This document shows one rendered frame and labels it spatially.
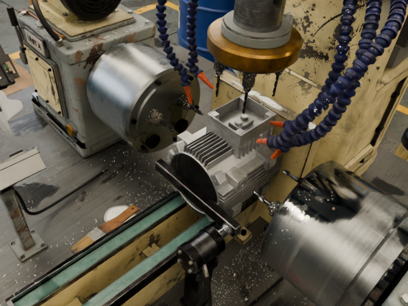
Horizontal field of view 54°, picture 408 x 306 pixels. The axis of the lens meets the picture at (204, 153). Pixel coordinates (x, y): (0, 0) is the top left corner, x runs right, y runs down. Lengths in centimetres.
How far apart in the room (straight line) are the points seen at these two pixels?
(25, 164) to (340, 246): 63
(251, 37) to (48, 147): 82
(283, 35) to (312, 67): 24
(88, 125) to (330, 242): 78
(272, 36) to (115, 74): 44
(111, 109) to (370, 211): 63
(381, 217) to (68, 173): 87
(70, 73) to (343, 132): 70
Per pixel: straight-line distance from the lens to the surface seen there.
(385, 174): 139
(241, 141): 84
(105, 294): 86
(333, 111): 68
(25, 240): 107
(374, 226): 72
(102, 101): 104
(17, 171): 90
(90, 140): 125
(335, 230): 71
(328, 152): 103
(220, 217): 82
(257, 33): 74
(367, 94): 92
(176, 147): 87
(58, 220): 114
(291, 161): 94
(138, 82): 96
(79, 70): 111
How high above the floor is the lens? 167
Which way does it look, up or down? 43 degrees down
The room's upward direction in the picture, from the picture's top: 5 degrees clockwise
